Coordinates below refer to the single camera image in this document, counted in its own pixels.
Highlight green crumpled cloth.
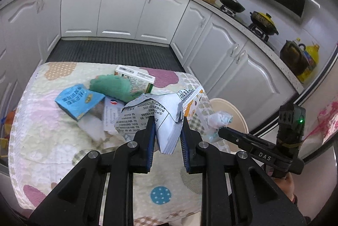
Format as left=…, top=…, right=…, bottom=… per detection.
left=89, top=74, right=143, bottom=103

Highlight blue snack packet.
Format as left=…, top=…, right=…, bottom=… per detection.
left=55, top=84, right=105, bottom=121

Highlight beige plastic trash bin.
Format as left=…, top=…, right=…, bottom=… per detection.
left=207, top=98, right=249, bottom=154

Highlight white lower kitchen cabinets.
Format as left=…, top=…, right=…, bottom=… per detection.
left=1, top=0, right=304, bottom=129

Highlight white paper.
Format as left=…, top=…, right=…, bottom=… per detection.
left=201, top=111, right=233, bottom=143

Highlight white foam block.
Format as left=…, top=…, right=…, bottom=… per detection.
left=77, top=113, right=105, bottom=142

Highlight white green medicine box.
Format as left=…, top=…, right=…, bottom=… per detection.
left=114, top=65, right=155, bottom=94

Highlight person's right hand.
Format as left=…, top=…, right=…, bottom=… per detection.
left=273, top=173, right=297, bottom=204

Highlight yellow oil bottle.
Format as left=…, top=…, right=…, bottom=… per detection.
left=296, top=38, right=320, bottom=84

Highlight orange cartoon snack bag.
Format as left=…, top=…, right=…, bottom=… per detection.
left=114, top=86, right=204, bottom=154

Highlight black wok with lid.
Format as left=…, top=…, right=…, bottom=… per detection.
left=219, top=0, right=245, bottom=14

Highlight yellow lidded pot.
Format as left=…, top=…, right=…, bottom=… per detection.
left=250, top=11, right=279, bottom=35

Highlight patterned quilted table cover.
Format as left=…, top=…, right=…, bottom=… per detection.
left=7, top=62, right=225, bottom=226

